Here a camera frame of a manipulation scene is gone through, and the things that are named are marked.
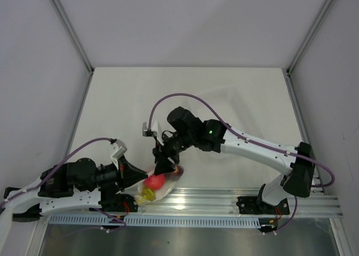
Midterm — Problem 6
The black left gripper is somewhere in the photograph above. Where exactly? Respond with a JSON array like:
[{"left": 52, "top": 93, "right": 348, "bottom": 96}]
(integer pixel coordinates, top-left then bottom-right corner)
[{"left": 79, "top": 155, "right": 149, "bottom": 192}]

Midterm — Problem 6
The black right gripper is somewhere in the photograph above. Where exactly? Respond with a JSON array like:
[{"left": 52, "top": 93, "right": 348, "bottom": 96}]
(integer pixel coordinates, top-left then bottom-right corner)
[{"left": 153, "top": 132, "right": 194, "bottom": 177}]

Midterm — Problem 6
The red tomato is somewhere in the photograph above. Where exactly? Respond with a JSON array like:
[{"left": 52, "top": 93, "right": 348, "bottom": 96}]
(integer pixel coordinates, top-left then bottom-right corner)
[{"left": 144, "top": 174, "right": 165, "bottom": 190}]

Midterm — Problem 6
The clear polka-dot zip bag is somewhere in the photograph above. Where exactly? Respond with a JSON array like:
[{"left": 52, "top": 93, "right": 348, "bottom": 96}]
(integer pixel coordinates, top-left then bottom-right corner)
[{"left": 133, "top": 166, "right": 184, "bottom": 206}]

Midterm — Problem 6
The yellow green bell pepper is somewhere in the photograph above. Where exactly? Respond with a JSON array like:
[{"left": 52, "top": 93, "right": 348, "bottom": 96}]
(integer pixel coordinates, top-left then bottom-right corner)
[{"left": 141, "top": 188, "right": 156, "bottom": 203}]

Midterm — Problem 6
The dark red apple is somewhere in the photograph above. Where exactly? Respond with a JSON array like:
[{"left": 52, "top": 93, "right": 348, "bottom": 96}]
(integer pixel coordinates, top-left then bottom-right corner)
[{"left": 168, "top": 166, "right": 184, "bottom": 179}]

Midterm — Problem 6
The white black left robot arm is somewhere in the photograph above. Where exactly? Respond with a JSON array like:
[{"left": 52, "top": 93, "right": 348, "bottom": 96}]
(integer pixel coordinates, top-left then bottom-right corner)
[{"left": 1, "top": 157, "right": 148, "bottom": 222}]

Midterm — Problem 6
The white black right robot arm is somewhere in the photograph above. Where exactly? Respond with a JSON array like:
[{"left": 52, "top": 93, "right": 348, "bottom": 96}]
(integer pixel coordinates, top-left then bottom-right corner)
[{"left": 148, "top": 107, "right": 314, "bottom": 213}]

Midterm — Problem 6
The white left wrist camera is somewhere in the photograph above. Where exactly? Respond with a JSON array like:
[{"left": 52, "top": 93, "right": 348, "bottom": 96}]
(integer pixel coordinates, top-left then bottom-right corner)
[{"left": 110, "top": 139, "right": 127, "bottom": 169}]

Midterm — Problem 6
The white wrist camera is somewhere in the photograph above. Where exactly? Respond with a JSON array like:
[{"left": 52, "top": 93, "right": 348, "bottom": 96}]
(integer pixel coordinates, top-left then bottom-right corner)
[
  {"left": 142, "top": 121, "right": 164, "bottom": 145},
  {"left": 110, "top": 139, "right": 127, "bottom": 169}
]

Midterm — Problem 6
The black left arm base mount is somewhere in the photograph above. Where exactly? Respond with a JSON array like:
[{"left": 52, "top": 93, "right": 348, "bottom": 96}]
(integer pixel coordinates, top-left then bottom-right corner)
[{"left": 99, "top": 184, "right": 138, "bottom": 213}]

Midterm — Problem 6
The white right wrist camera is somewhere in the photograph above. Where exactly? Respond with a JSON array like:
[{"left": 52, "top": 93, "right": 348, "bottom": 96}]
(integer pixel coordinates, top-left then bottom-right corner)
[{"left": 142, "top": 121, "right": 164, "bottom": 145}]

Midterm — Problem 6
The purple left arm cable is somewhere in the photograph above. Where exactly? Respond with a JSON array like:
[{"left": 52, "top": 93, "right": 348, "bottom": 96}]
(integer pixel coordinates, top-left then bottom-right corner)
[{"left": 0, "top": 137, "right": 127, "bottom": 234}]

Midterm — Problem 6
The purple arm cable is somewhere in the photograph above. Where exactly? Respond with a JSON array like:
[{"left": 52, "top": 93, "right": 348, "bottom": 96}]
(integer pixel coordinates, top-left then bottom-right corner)
[
  {"left": 0, "top": 137, "right": 127, "bottom": 234},
  {"left": 148, "top": 92, "right": 336, "bottom": 188}
]

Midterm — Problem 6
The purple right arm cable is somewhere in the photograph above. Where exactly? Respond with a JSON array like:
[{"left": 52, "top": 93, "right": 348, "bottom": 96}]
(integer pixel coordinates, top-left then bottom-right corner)
[{"left": 148, "top": 92, "right": 336, "bottom": 188}]

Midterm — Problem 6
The white slotted cable duct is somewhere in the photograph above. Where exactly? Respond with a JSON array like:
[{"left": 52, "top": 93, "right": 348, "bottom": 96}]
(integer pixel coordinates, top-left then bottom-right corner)
[{"left": 49, "top": 213, "right": 261, "bottom": 228}]

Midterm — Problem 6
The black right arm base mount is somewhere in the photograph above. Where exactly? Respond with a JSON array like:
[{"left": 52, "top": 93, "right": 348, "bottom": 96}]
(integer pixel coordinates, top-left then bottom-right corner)
[{"left": 236, "top": 184, "right": 290, "bottom": 215}]

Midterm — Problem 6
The aluminium corner frame post right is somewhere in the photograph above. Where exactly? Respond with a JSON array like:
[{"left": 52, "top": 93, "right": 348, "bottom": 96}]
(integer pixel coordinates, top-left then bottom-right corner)
[{"left": 286, "top": 0, "right": 344, "bottom": 74}]

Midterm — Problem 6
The aluminium corner frame post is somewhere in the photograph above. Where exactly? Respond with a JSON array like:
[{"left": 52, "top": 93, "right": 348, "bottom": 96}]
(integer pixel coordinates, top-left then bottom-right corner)
[
  {"left": 286, "top": 0, "right": 344, "bottom": 74},
  {"left": 49, "top": 0, "right": 94, "bottom": 75}
]

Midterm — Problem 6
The aluminium front rail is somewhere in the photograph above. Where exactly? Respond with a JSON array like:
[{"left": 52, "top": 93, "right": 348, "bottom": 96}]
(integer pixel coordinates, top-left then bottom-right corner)
[{"left": 38, "top": 187, "right": 344, "bottom": 218}]

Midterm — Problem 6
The aluminium corner frame post left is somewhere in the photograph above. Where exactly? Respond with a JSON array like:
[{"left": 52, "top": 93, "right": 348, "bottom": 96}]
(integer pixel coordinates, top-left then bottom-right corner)
[{"left": 49, "top": 0, "right": 94, "bottom": 75}]

